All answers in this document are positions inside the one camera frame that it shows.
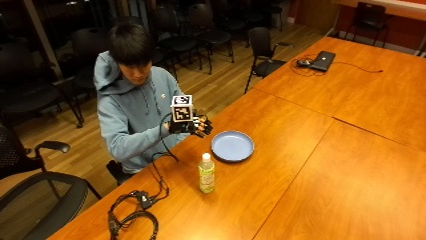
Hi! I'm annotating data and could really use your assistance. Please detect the white marker cube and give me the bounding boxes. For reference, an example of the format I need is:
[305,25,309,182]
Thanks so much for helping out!
[169,94,195,123]

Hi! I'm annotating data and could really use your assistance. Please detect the blue plate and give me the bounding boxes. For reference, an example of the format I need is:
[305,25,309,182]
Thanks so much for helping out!
[210,130,255,163]

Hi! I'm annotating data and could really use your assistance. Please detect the green drink bottle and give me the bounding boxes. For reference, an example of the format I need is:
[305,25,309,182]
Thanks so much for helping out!
[197,152,217,195]

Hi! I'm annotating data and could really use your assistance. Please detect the the person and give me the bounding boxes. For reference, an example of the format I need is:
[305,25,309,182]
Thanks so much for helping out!
[92,23,193,175]

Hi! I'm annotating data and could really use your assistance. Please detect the black office chair with armrests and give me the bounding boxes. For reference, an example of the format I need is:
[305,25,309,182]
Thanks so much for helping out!
[242,26,295,95]

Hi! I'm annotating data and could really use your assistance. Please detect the black stacking chair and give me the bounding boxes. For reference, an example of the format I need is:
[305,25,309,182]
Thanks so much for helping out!
[150,5,205,81]
[70,27,111,91]
[344,1,388,48]
[0,42,85,129]
[187,3,235,76]

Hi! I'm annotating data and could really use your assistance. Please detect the black laptop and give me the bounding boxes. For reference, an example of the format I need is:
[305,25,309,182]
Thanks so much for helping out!
[309,50,336,73]

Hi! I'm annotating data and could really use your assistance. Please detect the black mesh office chair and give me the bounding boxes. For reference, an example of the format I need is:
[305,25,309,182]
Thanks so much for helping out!
[0,171,104,240]

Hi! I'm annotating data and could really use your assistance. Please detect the black glove cable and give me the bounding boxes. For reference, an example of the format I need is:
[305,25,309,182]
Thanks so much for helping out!
[150,112,179,198]

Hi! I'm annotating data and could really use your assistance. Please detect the black cable bundle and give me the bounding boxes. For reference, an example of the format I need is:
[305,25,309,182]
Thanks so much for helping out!
[106,189,170,240]

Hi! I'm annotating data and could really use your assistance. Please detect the black laptop cable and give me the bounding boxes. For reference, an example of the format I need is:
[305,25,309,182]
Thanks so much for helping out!
[290,54,384,78]

